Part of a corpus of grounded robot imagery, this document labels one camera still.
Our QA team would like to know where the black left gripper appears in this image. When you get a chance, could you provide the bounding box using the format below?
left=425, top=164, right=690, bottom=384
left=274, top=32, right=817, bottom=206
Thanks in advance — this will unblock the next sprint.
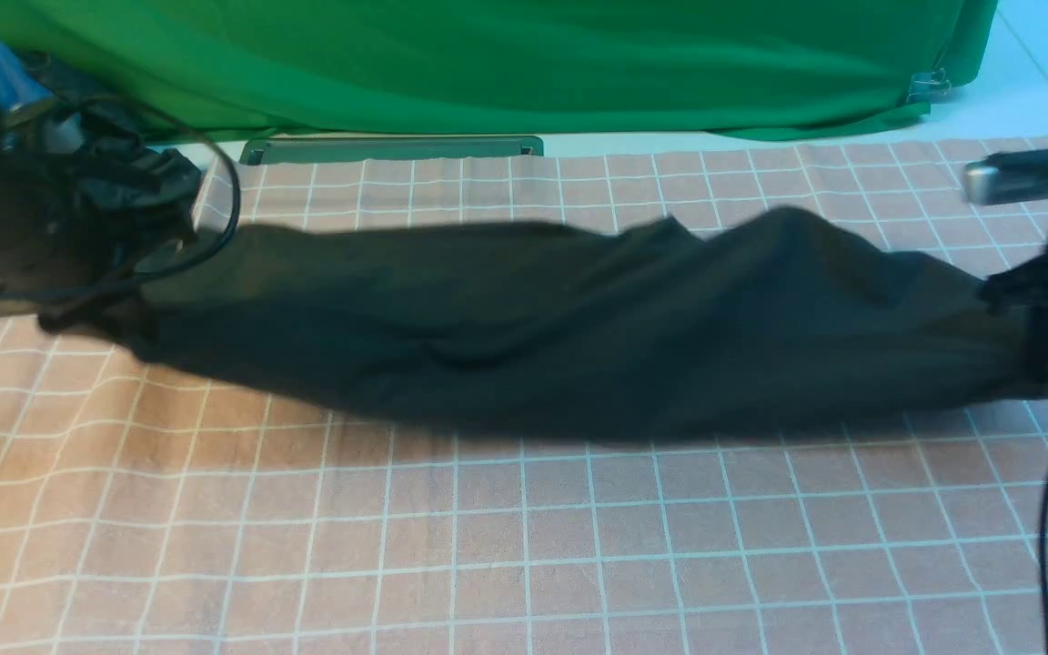
left=0, top=274, right=138, bottom=339

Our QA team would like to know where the gray long-sleeve top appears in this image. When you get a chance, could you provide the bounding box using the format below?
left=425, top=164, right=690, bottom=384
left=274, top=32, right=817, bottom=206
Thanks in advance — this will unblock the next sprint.
left=69, top=208, right=1048, bottom=440

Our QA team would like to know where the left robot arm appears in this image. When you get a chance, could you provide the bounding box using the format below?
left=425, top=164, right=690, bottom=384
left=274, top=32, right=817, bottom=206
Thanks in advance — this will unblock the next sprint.
left=0, top=111, right=122, bottom=316

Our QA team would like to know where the dark gray crumpled garment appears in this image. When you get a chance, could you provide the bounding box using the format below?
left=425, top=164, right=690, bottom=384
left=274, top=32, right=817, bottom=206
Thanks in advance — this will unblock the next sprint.
left=14, top=50, right=201, bottom=245

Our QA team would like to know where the pink checkered tablecloth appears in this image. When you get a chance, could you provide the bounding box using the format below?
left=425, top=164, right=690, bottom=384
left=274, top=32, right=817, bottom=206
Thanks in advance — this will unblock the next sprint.
left=0, top=137, right=1048, bottom=654

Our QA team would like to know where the metal binder clip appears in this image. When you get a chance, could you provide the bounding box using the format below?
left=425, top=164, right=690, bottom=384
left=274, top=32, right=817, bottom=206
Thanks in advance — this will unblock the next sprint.
left=905, top=67, right=952, bottom=104

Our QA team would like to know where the green backdrop cloth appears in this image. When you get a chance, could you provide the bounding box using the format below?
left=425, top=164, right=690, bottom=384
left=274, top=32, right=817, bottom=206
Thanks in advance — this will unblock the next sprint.
left=0, top=1, right=997, bottom=141

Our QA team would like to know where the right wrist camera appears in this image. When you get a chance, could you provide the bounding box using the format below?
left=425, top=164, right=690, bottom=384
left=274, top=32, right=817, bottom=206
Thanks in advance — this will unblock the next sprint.
left=961, top=148, right=1048, bottom=205

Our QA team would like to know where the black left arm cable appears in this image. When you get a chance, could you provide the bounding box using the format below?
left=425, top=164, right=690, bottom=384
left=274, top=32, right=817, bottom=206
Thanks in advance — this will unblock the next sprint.
left=0, top=91, right=243, bottom=306

